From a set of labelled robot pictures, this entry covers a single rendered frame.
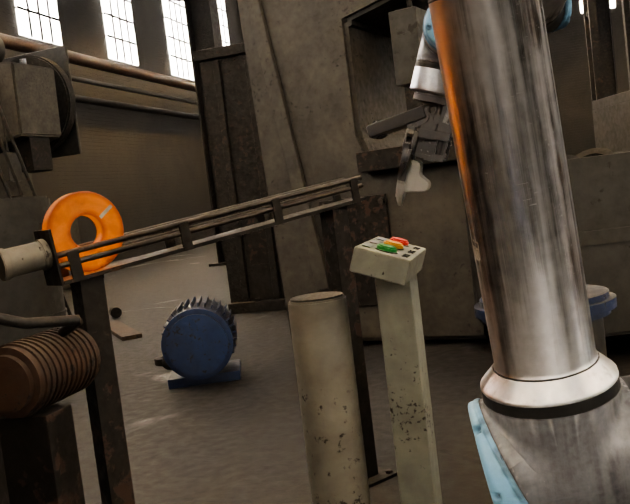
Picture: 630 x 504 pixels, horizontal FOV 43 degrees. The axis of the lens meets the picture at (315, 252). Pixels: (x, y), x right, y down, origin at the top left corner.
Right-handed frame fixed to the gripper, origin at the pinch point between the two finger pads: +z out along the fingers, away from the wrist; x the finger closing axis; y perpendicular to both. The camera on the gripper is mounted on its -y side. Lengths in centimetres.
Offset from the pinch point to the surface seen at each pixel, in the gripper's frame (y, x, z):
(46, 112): -489, 651, 52
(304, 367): -10.2, -2.5, 36.7
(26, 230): -192, 181, 71
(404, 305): 5.8, 1.8, 20.3
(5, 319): -57, -34, 33
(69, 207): -59, -15, 15
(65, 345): -49, -26, 37
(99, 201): -56, -10, 13
